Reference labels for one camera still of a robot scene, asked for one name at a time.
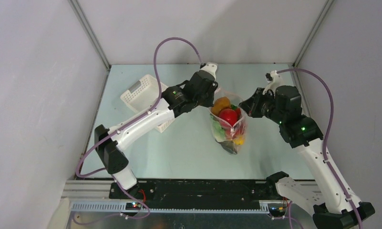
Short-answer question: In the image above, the clear zip top bag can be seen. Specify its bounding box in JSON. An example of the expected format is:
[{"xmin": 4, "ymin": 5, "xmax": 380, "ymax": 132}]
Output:
[{"xmin": 209, "ymin": 88, "xmax": 248, "ymax": 155}]

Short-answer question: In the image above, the yellow toy lemon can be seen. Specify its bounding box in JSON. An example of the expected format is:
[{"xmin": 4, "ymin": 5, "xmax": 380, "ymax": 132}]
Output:
[{"xmin": 233, "ymin": 135, "xmax": 245, "ymax": 146}]

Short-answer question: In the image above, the green toy lettuce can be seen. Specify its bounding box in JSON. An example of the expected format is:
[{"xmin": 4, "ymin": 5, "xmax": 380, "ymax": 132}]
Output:
[{"xmin": 209, "ymin": 115, "xmax": 227, "ymax": 142}]

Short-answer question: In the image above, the grey toy fish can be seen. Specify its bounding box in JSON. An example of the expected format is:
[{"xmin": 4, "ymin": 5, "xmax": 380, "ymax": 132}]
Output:
[{"xmin": 218, "ymin": 141, "xmax": 238, "ymax": 155}]

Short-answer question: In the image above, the red toy apple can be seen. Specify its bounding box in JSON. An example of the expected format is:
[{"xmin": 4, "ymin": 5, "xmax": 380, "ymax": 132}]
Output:
[{"xmin": 218, "ymin": 108, "xmax": 238, "ymax": 127}]

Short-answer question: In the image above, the brown toy potato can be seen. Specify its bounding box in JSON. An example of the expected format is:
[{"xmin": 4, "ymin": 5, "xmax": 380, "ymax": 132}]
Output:
[{"xmin": 211, "ymin": 96, "xmax": 231, "ymax": 116}]

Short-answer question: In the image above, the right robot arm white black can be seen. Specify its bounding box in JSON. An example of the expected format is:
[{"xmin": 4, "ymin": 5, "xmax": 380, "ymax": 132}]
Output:
[{"xmin": 239, "ymin": 85, "xmax": 375, "ymax": 229}]

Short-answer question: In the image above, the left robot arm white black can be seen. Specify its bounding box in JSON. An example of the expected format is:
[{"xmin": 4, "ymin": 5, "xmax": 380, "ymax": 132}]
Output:
[{"xmin": 94, "ymin": 69, "xmax": 218, "ymax": 199}]

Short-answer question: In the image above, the white perforated plastic basket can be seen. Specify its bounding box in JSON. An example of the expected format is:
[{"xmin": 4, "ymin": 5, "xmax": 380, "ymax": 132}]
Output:
[{"xmin": 120, "ymin": 74, "xmax": 174, "ymax": 133}]

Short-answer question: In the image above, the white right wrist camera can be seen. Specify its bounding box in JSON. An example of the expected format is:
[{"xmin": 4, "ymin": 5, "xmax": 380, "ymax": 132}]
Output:
[{"xmin": 262, "ymin": 70, "xmax": 285, "ymax": 95}]

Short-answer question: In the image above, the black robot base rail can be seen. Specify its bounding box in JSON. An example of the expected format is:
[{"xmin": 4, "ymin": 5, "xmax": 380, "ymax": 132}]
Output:
[{"xmin": 128, "ymin": 171, "xmax": 288, "ymax": 209}]

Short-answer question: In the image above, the grey slotted cable duct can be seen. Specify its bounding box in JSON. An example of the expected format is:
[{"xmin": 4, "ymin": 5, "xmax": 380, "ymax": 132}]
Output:
[{"xmin": 71, "ymin": 201, "xmax": 269, "ymax": 214}]

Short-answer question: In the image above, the grey aluminium frame rail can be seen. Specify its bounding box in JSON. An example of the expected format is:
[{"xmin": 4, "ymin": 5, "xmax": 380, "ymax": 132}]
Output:
[{"xmin": 62, "ymin": 180, "xmax": 113, "ymax": 199}]

